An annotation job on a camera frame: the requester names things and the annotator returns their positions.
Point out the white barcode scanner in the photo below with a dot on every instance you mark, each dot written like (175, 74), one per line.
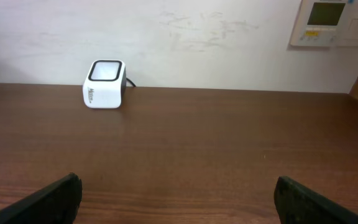
(105, 84)

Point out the beige wall control panel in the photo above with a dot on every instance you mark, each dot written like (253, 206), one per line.
(326, 23)

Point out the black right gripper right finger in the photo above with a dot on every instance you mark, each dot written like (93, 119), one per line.
(297, 204)

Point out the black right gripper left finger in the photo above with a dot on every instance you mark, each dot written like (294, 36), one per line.
(57, 203)

